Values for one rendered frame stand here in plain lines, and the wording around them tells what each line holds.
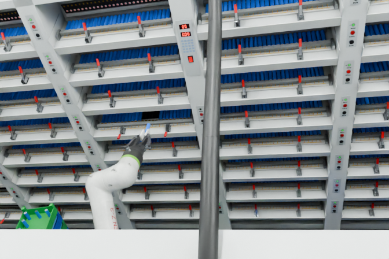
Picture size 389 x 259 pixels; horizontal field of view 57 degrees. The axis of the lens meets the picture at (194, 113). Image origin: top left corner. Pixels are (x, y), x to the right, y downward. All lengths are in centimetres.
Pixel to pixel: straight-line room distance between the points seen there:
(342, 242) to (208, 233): 16
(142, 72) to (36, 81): 59
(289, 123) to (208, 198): 146
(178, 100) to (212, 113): 132
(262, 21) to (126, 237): 124
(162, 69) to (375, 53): 96
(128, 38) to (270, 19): 64
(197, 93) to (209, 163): 130
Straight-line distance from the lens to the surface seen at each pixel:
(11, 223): 325
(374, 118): 197
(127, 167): 148
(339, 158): 208
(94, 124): 214
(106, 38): 175
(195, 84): 174
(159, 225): 268
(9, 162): 259
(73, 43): 182
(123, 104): 193
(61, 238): 57
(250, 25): 159
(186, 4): 156
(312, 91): 180
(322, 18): 161
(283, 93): 179
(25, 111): 222
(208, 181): 47
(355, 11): 162
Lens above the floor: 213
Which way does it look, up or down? 36 degrees down
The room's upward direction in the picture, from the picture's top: 12 degrees counter-clockwise
